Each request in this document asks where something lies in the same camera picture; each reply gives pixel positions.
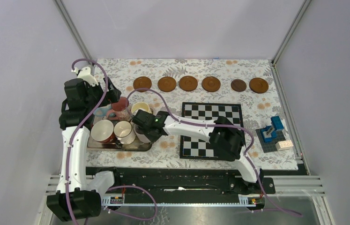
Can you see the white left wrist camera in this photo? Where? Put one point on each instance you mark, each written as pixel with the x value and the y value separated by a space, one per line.
pixel 87 74

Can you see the blue handled white mug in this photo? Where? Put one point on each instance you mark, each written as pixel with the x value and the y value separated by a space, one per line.
pixel 104 111

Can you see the brown wooden coaster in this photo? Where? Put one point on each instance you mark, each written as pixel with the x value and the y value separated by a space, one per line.
pixel 258 85
pixel 167 84
pixel 188 83
pixel 142 82
pixel 211 84

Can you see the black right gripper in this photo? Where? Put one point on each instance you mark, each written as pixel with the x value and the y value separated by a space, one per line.
pixel 152 138

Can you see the white toy brick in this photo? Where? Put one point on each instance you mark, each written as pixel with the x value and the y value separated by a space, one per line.
pixel 284 145

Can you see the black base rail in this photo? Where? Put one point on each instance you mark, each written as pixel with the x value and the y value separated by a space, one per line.
pixel 192 185

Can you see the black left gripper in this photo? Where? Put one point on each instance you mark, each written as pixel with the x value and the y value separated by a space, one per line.
pixel 114 95

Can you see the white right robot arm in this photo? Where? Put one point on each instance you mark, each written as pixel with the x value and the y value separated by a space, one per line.
pixel 221 134

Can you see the cream yellow mug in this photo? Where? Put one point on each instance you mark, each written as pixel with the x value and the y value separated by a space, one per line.
pixel 140 106

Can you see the white red wide cup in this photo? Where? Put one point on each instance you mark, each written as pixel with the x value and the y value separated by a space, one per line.
pixel 103 131

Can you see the dark brown small coaster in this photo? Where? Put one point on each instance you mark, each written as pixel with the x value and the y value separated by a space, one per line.
pixel 238 85

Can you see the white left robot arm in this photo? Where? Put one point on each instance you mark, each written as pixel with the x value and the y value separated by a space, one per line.
pixel 75 198

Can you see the blue toy brick structure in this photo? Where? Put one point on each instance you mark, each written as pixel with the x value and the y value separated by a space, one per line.
pixel 270 135

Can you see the metal tray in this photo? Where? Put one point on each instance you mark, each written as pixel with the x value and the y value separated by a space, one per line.
pixel 115 145

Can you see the pink mug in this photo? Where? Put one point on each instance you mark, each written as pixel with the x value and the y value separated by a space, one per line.
pixel 119 110

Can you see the lavender mug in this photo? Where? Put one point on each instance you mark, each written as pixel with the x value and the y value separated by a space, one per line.
pixel 141 135

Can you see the white ribbed mug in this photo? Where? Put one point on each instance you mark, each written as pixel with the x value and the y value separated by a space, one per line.
pixel 124 132

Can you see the floral patterned tablecloth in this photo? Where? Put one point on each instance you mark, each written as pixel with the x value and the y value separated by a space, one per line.
pixel 257 109

